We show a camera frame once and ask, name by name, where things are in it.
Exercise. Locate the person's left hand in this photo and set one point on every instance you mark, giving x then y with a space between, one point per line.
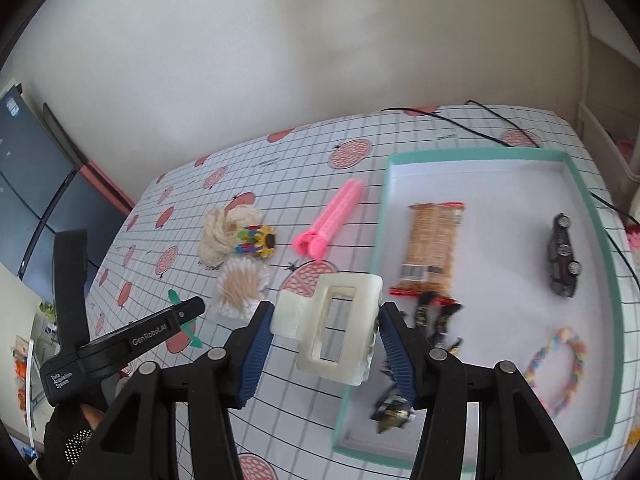
72 435

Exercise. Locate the white hair claw clip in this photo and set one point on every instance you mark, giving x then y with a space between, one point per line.
300 321

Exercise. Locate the black toy car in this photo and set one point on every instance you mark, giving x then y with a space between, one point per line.
562 260

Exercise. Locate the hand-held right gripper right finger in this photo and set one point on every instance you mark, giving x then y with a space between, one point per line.
400 355

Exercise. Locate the teal cardboard box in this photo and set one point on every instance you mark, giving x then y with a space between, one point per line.
500 260

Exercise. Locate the dark blue cabinet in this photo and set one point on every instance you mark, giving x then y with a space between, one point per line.
30 185

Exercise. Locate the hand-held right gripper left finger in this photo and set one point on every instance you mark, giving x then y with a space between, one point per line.
252 360

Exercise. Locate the bag of cotton swabs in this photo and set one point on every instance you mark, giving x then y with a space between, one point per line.
240 285

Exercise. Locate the cracker packet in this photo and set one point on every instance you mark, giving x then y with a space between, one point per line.
430 240

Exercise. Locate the green plastic clip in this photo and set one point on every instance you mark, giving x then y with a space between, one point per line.
192 337

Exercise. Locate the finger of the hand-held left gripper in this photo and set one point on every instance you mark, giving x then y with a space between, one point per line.
189 312

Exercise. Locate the sunflower toy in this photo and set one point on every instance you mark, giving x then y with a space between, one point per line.
265 242

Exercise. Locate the crocheted mat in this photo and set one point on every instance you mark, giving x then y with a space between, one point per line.
634 240

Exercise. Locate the pink hair roller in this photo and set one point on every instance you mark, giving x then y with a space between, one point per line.
335 210

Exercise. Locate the cream lace scrunchie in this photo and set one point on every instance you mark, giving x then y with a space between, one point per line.
217 240

